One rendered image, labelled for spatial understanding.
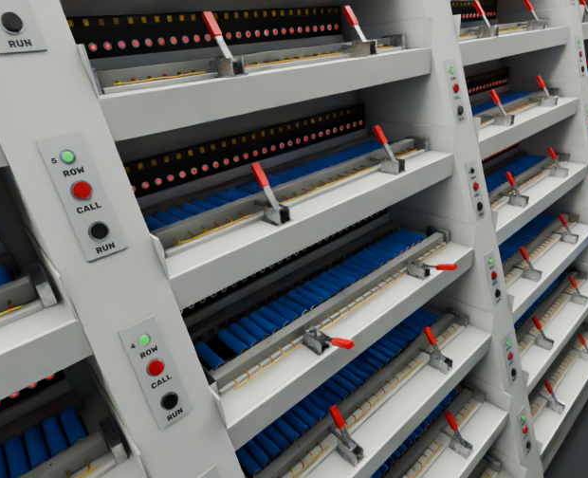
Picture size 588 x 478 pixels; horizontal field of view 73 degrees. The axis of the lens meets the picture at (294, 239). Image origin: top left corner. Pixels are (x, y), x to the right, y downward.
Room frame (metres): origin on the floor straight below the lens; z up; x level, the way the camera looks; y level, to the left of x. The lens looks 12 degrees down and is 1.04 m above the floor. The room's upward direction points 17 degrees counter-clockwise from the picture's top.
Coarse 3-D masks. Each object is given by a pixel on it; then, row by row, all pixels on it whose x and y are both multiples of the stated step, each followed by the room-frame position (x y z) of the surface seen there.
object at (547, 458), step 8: (584, 392) 1.10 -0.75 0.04; (584, 400) 1.09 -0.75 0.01; (576, 408) 1.05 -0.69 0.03; (568, 416) 1.02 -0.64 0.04; (576, 416) 1.05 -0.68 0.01; (568, 424) 1.01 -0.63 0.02; (560, 432) 0.98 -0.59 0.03; (560, 440) 0.98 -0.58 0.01; (552, 448) 0.95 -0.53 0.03; (544, 456) 0.92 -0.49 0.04; (552, 456) 0.94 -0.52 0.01; (544, 464) 0.91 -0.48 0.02
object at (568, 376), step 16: (576, 336) 1.17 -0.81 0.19; (560, 352) 1.11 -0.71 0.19; (576, 352) 1.13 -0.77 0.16; (560, 368) 1.07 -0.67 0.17; (576, 368) 1.07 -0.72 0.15; (544, 384) 0.96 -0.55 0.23; (560, 384) 1.02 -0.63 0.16; (576, 384) 1.02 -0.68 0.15; (528, 400) 0.96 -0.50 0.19; (544, 400) 0.97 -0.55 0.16; (560, 400) 0.97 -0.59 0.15; (576, 400) 0.98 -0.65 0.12; (544, 416) 0.93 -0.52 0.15; (560, 416) 0.92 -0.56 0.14; (544, 432) 0.89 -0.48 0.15; (544, 448) 0.85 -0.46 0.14
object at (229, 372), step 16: (432, 240) 0.78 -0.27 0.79; (400, 256) 0.73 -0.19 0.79; (416, 256) 0.75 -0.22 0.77; (384, 272) 0.69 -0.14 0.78; (400, 272) 0.70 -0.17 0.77; (352, 288) 0.65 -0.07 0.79; (368, 288) 0.66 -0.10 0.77; (320, 304) 0.62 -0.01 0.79; (336, 304) 0.61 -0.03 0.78; (304, 320) 0.58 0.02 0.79; (320, 320) 0.59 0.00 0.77; (336, 320) 0.59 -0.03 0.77; (272, 336) 0.56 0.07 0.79; (288, 336) 0.56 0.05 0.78; (256, 352) 0.53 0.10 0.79; (272, 352) 0.54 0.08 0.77; (288, 352) 0.54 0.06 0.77; (224, 368) 0.50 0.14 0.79; (240, 368) 0.51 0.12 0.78; (224, 384) 0.49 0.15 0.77; (240, 384) 0.49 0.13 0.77
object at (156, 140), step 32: (64, 0) 0.63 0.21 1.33; (96, 0) 0.66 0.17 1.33; (128, 0) 0.68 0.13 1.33; (160, 0) 0.71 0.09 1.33; (192, 0) 0.74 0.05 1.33; (224, 0) 0.78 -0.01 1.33; (256, 0) 0.82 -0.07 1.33; (288, 0) 0.87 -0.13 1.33; (320, 0) 0.92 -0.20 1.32; (480, 64) 1.26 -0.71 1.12; (352, 96) 0.93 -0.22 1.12; (192, 128) 0.70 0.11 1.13; (224, 128) 0.73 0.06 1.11; (256, 128) 0.77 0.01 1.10; (128, 160) 0.63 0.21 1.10; (0, 192) 0.54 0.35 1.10; (0, 224) 0.53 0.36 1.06; (32, 256) 0.54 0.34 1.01
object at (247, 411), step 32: (416, 224) 0.87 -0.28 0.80; (448, 224) 0.81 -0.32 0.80; (320, 256) 0.77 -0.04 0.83; (448, 256) 0.75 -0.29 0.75; (256, 288) 0.68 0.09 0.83; (384, 288) 0.68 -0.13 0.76; (416, 288) 0.66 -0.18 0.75; (192, 320) 0.61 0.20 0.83; (352, 320) 0.60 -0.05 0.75; (384, 320) 0.61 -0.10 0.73; (352, 352) 0.57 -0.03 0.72; (256, 384) 0.50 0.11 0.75; (288, 384) 0.49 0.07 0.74; (320, 384) 0.53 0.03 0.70; (224, 416) 0.43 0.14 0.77; (256, 416) 0.46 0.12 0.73
